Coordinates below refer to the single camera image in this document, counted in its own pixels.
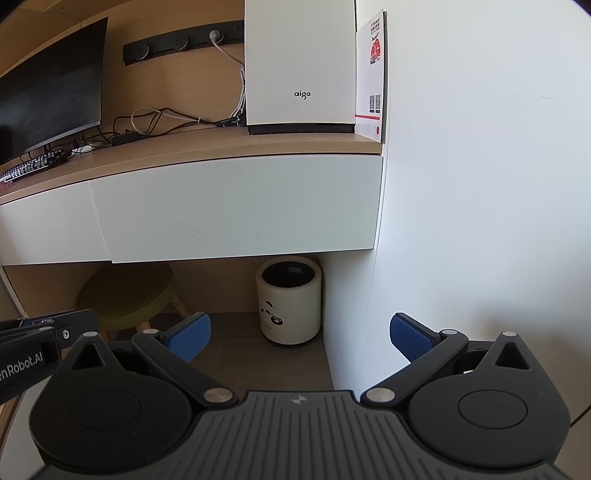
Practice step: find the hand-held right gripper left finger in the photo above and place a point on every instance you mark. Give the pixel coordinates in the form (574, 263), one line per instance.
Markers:
(191, 339)

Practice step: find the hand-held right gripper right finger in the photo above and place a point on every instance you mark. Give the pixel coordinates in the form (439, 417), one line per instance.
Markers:
(408, 337)

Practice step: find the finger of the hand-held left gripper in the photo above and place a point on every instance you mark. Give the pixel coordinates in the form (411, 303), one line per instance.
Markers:
(78, 323)

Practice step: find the wide white drawer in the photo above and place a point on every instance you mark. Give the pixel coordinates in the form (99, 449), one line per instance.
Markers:
(240, 207)

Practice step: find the olive green stool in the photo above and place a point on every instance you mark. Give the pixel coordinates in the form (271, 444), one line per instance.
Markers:
(124, 290)

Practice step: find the white panda face bin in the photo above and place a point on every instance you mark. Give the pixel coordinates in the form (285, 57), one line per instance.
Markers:
(288, 309)

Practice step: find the narrow white drawer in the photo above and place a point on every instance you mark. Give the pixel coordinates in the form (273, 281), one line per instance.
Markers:
(46, 226)

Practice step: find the black keyboard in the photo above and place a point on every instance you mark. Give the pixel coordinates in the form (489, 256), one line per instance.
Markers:
(27, 168)

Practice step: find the white small device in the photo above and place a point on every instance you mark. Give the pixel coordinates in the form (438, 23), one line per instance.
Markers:
(85, 147)

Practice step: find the black power adapter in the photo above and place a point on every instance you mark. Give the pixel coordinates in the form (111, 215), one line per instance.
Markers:
(125, 138)

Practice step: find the black computer monitor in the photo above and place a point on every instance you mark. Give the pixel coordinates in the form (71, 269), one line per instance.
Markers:
(51, 92)

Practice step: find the white red printed box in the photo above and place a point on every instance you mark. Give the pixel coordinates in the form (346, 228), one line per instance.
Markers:
(371, 83)

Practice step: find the white computer case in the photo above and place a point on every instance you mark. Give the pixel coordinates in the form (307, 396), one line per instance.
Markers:
(300, 55)

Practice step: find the black wall socket rail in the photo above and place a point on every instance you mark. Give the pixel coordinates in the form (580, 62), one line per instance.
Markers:
(157, 46)

